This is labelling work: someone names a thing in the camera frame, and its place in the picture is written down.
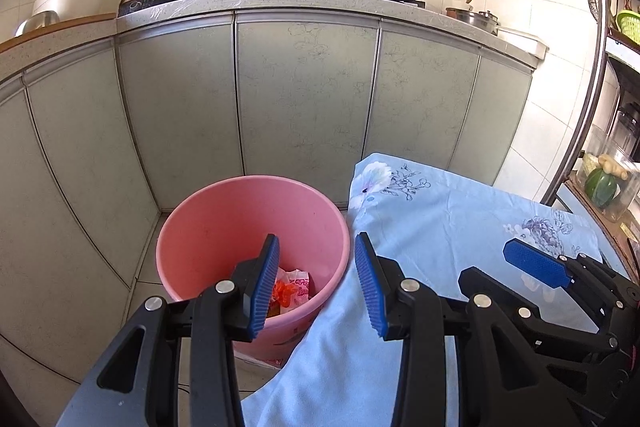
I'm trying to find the red-white wrapper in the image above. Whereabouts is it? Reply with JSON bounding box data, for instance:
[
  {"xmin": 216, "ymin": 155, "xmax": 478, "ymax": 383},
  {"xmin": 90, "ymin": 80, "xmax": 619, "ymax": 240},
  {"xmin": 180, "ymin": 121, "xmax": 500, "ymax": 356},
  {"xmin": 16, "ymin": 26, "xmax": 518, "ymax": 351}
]
[{"xmin": 277, "ymin": 268, "xmax": 312, "ymax": 308}]

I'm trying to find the red plastic bag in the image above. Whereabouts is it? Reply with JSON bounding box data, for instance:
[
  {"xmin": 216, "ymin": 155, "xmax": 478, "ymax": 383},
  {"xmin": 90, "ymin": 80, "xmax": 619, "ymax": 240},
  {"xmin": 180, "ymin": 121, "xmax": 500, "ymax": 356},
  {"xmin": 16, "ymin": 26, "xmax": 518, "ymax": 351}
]
[{"xmin": 267, "ymin": 281, "xmax": 297, "ymax": 319}]

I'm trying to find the steel bowl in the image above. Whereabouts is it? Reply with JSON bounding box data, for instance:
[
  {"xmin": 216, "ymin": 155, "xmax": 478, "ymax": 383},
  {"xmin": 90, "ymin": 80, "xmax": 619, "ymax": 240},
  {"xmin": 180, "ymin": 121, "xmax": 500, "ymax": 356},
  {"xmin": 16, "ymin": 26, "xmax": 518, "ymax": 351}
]
[{"xmin": 14, "ymin": 11, "xmax": 61, "ymax": 38}]

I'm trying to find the grey kitchen cabinet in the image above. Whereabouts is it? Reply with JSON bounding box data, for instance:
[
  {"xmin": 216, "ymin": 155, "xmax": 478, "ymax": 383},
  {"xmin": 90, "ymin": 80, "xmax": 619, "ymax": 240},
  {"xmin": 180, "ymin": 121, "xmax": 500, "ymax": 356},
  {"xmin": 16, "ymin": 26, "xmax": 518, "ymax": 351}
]
[{"xmin": 0, "ymin": 0, "xmax": 548, "ymax": 408}]

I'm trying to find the pink plastic bucket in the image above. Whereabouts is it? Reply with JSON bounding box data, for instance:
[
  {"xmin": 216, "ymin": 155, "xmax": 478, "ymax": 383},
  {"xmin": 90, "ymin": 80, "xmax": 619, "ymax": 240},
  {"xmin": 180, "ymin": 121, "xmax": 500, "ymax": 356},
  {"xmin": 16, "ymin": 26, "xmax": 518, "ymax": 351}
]
[{"xmin": 156, "ymin": 176, "xmax": 351, "ymax": 360}]

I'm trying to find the steel pot with lid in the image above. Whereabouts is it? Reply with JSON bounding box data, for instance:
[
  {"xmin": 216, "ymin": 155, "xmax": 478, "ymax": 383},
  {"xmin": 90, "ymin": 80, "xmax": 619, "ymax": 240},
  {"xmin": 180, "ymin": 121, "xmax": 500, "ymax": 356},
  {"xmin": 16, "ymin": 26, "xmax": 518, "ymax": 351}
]
[{"xmin": 445, "ymin": 0, "xmax": 501, "ymax": 35}]

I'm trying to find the light blue floral tablecloth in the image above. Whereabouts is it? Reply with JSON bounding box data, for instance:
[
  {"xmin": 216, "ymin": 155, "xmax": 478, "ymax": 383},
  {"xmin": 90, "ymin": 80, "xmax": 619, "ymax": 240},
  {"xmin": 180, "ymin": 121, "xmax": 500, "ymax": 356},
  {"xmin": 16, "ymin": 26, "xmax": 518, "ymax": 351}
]
[{"xmin": 240, "ymin": 152, "xmax": 631, "ymax": 427}]

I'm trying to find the green plastic basket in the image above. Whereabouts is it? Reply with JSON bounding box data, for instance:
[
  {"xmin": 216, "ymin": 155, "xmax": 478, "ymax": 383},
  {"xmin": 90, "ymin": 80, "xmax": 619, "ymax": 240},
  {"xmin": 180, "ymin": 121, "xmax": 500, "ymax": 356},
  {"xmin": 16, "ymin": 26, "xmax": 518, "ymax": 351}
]
[{"xmin": 616, "ymin": 10, "xmax": 640, "ymax": 44}]

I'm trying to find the ginger root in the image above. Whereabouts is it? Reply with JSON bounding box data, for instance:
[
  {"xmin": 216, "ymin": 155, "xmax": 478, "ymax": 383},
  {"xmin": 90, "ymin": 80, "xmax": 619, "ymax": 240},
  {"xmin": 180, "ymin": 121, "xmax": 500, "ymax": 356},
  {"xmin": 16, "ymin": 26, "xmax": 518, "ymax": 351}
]
[{"xmin": 598, "ymin": 153, "xmax": 630, "ymax": 180}]

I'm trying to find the metal shelf rack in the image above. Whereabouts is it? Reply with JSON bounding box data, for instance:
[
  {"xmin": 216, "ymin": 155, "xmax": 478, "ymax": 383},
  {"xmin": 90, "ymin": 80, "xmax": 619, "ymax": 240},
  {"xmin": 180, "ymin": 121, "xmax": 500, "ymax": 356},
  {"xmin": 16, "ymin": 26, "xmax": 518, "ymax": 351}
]
[{"xmin": 540, "ymin": 0, "xmax": 640, "ymax": 268}]

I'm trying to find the clear plastic container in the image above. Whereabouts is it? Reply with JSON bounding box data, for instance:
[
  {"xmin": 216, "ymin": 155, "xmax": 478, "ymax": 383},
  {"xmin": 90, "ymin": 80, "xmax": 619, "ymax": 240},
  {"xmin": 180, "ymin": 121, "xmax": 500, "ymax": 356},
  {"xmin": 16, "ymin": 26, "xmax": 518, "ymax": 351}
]
[{"xmin": 575, "ymin": 127, "xmax": 640, "ymax": 223}]

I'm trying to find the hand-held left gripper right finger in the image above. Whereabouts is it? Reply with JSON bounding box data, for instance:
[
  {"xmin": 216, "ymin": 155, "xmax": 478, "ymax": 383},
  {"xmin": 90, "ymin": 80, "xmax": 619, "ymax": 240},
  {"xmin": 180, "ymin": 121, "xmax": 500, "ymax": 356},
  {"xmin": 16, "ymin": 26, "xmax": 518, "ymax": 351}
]
[{"xmin": 354, "ymin": 232, "xmax": 581, "ymax": 427}]

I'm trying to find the blender jug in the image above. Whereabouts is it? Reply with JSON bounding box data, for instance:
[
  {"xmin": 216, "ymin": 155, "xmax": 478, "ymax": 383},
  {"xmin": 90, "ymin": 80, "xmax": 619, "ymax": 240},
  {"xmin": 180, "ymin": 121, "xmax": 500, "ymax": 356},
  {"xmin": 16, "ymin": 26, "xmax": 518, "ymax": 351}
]
[{"xmin": 607, "ymin": 102, "xmax": 640, "ymax": 158}]

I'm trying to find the green squash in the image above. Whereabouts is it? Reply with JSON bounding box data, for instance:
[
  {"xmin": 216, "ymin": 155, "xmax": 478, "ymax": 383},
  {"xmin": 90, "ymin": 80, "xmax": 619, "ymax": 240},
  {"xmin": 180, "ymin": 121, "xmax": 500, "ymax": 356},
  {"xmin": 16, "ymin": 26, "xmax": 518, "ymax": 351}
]
[{"xmin": 585, "ymin": 168, "xmax": 618, "ymax": 209}]

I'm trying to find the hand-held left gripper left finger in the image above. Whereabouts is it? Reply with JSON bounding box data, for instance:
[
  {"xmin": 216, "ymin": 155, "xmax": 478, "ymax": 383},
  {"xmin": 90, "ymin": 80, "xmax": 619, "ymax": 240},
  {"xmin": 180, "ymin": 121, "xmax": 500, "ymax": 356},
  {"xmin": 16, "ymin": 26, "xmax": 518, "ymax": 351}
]
[{"xmin": 55, "ymin": 233, "xmax": 281, "ymax": 427}]

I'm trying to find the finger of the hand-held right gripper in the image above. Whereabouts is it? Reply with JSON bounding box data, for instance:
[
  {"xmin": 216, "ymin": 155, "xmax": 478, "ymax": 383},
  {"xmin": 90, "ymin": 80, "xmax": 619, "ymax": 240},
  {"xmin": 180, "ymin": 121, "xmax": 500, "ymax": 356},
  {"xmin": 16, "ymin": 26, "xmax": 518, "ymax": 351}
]
[
  {"xmin": 502, "ymin": 237, "xmax": 633, "ymax": 308},
  {"xmin": 457, "ymin": 266, "xmax": 621, "ymax": 355}
]

